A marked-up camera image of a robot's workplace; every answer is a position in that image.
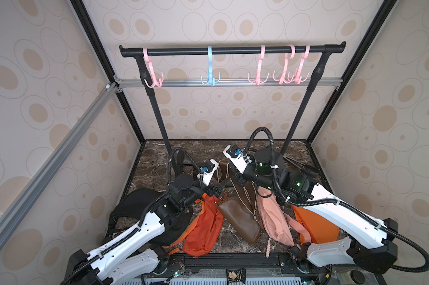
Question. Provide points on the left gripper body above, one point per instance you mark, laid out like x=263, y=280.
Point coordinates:
x=214, y=190

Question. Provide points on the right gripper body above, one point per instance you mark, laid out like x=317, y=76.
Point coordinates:
x=236, y=177

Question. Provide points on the brown leather bag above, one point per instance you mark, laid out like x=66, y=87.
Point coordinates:
x=239, y=209

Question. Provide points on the red-orange waist bag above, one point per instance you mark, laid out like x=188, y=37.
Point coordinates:
x=202, y=233

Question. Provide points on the black bag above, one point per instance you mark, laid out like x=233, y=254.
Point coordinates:
x=133, y=206

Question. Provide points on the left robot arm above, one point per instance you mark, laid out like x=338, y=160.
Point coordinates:
x=117, y=261

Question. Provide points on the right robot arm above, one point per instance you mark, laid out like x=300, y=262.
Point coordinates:
x=369, y=244

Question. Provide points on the pink bag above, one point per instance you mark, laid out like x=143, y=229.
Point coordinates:
x=276, y=223

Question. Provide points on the bright orange bag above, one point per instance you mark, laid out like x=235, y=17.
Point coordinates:
x=319, y=229

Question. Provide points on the light blue hook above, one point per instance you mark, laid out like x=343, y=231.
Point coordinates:
x=210, y=78

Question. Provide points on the pink hook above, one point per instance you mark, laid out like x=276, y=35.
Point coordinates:
x=258, y=78
x=154, y=81
x=297, y=78
x=285, y=75

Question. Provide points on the rightmost pink hook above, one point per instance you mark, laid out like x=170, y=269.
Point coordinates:
x=297, y=78

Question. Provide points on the leftmost pink hook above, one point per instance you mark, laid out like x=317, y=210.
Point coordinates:
x=154, y=81

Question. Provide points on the middle pink hook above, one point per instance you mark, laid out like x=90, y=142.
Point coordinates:
x=258, y=78

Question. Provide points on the black tongs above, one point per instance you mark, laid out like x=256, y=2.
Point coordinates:
x=304, y=168

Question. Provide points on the small snack packet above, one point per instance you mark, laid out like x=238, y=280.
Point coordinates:
x=236, y=276

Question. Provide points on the black round cap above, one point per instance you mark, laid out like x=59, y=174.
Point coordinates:
x=357, y=277

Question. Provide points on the black clothes rack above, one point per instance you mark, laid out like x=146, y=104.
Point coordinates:
x=138, y=54

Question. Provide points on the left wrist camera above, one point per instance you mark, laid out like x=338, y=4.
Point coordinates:
x=208, y=169

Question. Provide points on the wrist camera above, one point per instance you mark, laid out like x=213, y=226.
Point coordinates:
x=236, y=157
x=208, y=169

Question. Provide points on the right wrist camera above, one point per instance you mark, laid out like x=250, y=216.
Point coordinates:
x=236, y=157

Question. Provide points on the black base frame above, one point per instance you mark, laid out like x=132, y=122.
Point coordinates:
x=210, y=269

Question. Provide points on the aluminium rail back wall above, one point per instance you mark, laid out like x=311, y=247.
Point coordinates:
x=228, y=82

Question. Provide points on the aluminium rail wall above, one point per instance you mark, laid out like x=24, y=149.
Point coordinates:
x=20, y=207
x=228, y=82

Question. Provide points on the aluminium rail left wall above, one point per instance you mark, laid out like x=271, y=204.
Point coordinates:
x=20, y=207

